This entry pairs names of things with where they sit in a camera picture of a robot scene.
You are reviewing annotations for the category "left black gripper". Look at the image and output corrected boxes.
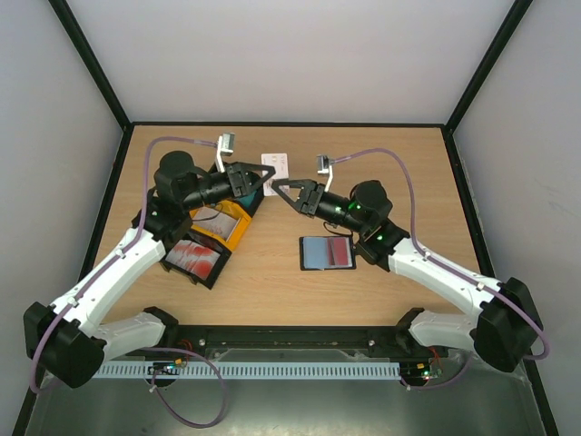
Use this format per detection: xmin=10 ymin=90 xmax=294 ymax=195
xmin=181 ymin=162 xmax=274 ymax=213

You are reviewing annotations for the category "black card holder wallet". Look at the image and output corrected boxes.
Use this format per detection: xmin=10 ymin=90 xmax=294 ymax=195
xmin=299 ymin=235 xmax=357 ymax=271

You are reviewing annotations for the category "red white credit card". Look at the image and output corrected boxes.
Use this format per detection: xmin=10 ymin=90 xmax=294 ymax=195
xmin=326 ymin=236 xmax=353 ymax=269

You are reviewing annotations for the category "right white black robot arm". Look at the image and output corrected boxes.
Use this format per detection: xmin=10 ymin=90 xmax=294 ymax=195
xmin=271 ymin=179 xmax=543 ymax=372

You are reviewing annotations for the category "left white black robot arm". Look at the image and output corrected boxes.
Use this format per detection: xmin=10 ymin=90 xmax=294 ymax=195
xmin=24 ymin=151 xmax=275 ymax=388

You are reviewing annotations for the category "black bin with teal cards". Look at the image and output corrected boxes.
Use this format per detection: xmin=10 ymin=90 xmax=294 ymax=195
xmin=234 ymin=191 xmax=264 ymax=220

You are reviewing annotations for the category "teal cards stack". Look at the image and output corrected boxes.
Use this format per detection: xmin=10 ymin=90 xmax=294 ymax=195
xmin=239 ymin=196 xmax=253 ymax=206

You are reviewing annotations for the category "yellow bin with white cards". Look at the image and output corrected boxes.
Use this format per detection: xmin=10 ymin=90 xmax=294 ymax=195
xmin=190 ymin=200 xmax=251 ymax=252

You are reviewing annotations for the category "black bin with red cards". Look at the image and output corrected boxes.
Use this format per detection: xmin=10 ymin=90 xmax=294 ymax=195
xmin=161 ymin=231 xmax=231 ymax=290

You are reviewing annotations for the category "red white cards stack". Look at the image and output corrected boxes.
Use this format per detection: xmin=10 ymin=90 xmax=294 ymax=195
xmin=166 ymin=240 xmax=220 ymax=280

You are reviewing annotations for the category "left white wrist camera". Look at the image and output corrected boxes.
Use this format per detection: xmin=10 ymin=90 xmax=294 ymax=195
xmin=214 ymin=133 xmax=235 ymax=173

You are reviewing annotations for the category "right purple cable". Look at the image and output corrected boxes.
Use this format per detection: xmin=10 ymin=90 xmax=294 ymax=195
xmin=333 ymin=148 xmax=554 ymax=361

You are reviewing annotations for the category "black cage frame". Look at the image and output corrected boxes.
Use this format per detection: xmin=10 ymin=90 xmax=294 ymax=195
xmin=11 ymin=0 xmax=562 ymax=436

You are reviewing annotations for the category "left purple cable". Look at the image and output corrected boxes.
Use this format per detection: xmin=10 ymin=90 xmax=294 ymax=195
xmin=29 ymin=134 xmax=219 ymax=394

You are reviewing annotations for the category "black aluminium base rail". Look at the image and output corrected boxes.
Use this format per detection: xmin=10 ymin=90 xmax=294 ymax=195
xmin=105 ymin=325 xmax=474 ymax=362

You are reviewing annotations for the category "light blue slotted cable duct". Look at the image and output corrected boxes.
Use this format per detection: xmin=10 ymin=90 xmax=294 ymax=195
xmin=94 ymin=361 xmax=400 ymax=381

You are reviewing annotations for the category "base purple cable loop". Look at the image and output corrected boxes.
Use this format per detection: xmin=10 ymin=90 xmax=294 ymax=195
xmin=147 ymin=347 xmax=227 ymax=429

